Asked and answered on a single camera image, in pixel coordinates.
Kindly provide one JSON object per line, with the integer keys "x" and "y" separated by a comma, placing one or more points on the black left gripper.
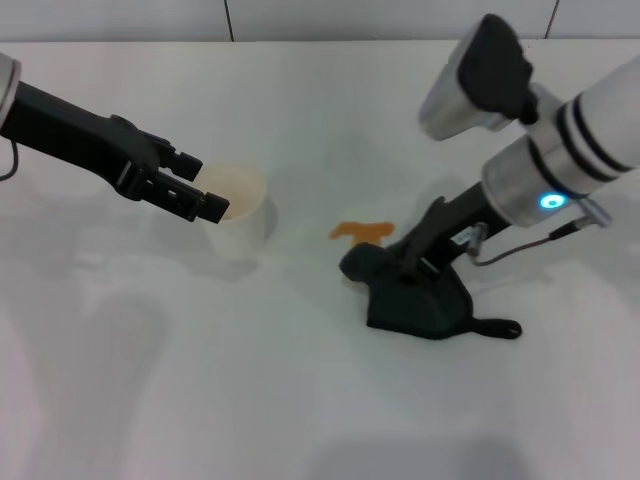
{"x": 75, "y": 135}

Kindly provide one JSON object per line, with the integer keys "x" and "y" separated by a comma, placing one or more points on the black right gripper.
{"x": 470, "y": 220}

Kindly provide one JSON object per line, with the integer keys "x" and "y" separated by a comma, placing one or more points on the dark blue rag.
{"x": 415, "y": 310}

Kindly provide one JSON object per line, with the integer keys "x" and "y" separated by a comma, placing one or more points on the white paper cup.
{"x": 245, "y": 220}

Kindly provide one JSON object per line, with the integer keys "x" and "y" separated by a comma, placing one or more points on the brown water stain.
{"x": 365, "y": 230}

